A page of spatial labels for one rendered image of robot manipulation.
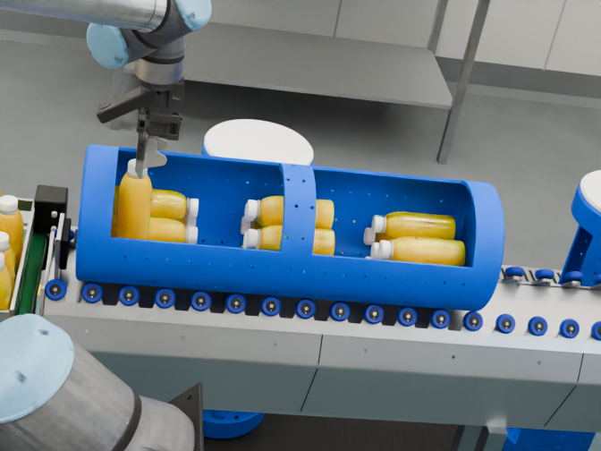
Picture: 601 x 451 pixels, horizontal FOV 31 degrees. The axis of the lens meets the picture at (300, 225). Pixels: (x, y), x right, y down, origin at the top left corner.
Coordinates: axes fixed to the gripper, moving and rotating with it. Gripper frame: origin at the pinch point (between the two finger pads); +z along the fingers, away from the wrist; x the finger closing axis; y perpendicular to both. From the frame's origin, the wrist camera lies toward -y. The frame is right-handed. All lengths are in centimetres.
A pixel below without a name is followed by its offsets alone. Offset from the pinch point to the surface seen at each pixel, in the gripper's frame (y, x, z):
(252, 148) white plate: 29, 50, 21
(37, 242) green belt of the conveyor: -20.6, 21.2, 35.0
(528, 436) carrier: 119, 34, 97
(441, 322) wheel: 68, -6, 28
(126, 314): 0.6, -6.0, 32.5
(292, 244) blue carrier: 32.3, -7.8, 10.1
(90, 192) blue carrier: -8.6, -3.8, 4.7
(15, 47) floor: -60, 313, 124
